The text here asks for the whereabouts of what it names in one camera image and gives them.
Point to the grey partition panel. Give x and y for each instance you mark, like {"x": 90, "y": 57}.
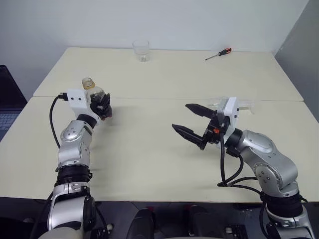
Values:
{"x": 301, "y": 62}

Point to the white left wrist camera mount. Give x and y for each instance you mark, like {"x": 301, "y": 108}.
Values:
{"x": 77, "y": 99}

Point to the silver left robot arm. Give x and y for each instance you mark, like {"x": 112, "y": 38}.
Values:
{"x": 73, "y": 144}

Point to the pale robot torso shell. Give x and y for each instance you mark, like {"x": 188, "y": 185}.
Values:
{"x": 62, "y": 232}

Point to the dark rounded shape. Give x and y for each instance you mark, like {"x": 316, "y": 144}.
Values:
{"x": 140, "y": 224}

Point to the dark soda bottle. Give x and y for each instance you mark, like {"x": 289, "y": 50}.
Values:
{"x": 88, "y": 83}

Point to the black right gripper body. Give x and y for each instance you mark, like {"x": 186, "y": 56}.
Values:
{"x": 214, "y": 132}

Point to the clear empty plastic bottle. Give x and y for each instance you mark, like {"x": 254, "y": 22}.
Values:
{"x": 245, "y": 104}

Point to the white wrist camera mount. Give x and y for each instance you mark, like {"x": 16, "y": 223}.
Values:
{"x": 231, "y": 114}
{"x": 77, "y": 99}

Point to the dark laptop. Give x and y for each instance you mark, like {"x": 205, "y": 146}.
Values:
{"x": 7, "y": 102}

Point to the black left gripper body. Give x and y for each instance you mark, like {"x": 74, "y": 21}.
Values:
{"x": 103, "y": 113}

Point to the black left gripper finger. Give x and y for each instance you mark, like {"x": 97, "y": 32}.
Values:
{"x": 104, "y": 102}

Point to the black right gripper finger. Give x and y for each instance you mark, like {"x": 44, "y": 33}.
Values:
{"x": 189, "y": 133}
{"x": 200, "y": 111}

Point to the clear glass tumbler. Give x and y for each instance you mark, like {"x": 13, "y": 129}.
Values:
{"x": 141, "y": 49}

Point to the red and black screwdriver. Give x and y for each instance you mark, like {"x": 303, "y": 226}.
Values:
{"x": 225, "y": 51}

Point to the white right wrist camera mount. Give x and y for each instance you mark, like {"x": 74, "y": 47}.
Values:
{"x": 231, "y": 114}

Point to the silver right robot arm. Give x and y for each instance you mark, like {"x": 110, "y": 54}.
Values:
{"x": 269, "y": 159}

